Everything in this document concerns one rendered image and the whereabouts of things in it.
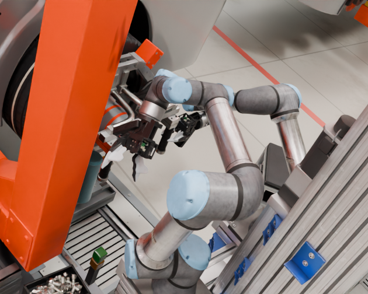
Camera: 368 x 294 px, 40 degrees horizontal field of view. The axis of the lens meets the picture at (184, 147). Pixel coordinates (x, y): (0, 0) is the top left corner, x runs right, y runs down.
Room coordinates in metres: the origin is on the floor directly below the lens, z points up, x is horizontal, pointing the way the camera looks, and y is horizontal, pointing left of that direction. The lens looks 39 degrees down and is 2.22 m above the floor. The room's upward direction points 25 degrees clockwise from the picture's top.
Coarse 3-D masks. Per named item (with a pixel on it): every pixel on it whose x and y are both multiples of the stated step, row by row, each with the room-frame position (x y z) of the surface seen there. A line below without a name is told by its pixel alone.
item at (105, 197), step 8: (104, 184) 1.94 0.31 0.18; (104, 192) 1.91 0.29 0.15; (112, 192) 1.94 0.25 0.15; (96, 200) 1.84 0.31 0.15; (104, 200) 1.86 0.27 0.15; (112, 200) 1.92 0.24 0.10; (80, 208) 1.74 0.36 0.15; (88, 208) 1.76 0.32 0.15; (96, 208) 1.82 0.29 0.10; (72, 216) 1.67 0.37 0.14; (80, 216) 1.72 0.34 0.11
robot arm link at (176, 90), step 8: (160, 80) 1.26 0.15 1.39; (168, 80) 1.21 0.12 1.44; (176, 80) 1.20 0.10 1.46; (184, 80) 1.21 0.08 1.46; (192, 80) 1.26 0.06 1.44; (160, 88) 1.22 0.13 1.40; (168, 88) 1.18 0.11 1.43; (176, 88) 1.19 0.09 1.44; (184, 88) 1.20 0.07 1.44; (192, 88) 1.23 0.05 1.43; (200, 88) 1.25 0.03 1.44; (160, 96) 1.22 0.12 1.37; (168, 96) 1.17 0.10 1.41; (176, 96) 1.17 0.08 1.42; (184, 96) 1.19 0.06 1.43; (192, 96) 1.22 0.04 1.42; (200, 96) 1.23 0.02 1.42; (192, 104) 1.23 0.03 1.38
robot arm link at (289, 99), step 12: (288, 84) 1.83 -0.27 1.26; (288, 96) 1.75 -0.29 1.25; (300, 96) 1.80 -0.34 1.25; (276, 108) 1.70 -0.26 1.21; (288, 108) 1.72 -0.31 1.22; (276, 120) 1.70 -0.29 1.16; (288, 120) 1.70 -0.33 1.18; (288, 132) 1.67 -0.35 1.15; (300, 132) 1.70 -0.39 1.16; (288, 144) 1.65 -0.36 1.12; (300, 144) 1.66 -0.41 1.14; (288, 156) 1.62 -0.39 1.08; (300, 156) 1.62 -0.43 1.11; (288, 168) 1.61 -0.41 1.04
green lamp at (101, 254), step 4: (100, 248) 1.17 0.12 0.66; (96, 252) 1.15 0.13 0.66; (100, 252) 1.16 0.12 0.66; (104, 252) 1.16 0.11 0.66; (92, 256) 1.15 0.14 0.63; (96, 256) 1.14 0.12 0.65; (100, 256) 1.14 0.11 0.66; (104, 256) 1.15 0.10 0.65; (96, 260) 1.14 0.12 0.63; (100, 260) 1.14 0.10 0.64
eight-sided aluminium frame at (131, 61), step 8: (128, 56) 1.74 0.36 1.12; (136, 56) 1.77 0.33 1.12; (120, 64) 1.67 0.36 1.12; (128, 64) 1.69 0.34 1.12; (136, 64) 1.73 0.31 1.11; (144, 64) 1.77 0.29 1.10; (120, 72) 1.66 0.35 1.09; (144, 72) 1.80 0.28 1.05; (144, 80) 1.89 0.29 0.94; (136, 104) 1.89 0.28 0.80; (136, 112) 1.89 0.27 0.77; (96, 144) 1.73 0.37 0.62; (104, 152) 1.71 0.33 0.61
